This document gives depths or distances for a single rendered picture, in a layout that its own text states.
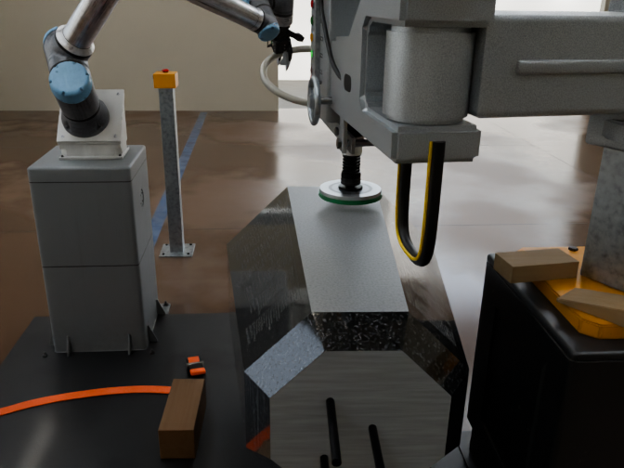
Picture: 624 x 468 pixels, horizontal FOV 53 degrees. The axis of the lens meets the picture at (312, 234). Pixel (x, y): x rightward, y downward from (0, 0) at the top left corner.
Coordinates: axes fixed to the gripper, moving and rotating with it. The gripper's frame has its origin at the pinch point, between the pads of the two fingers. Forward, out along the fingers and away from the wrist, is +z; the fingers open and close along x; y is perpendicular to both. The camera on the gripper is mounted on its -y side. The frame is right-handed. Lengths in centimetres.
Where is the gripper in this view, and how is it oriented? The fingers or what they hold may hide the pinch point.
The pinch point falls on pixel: (283, 64)
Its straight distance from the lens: 290.2
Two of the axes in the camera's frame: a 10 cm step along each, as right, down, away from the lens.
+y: -7.8, 3.8, -5.0
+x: 6.2, 5.7, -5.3
